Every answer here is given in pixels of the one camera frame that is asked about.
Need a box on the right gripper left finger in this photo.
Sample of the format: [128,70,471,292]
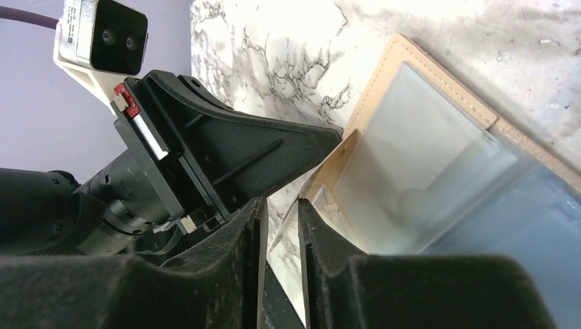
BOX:
[1,197,268,328]

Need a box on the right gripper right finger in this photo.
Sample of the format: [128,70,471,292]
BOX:
[297,199,554,328]

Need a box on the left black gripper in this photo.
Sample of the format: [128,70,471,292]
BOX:
[0,101,228,258]

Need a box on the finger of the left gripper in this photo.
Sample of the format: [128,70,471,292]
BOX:
[125,70,341,220]

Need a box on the beige leather card holder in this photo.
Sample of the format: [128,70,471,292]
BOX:
[298,34,580,254]

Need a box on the light blue card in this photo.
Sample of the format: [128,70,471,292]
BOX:
[422,152,580,328]

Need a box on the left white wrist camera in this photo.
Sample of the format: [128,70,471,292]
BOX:
[53,0,149,117]

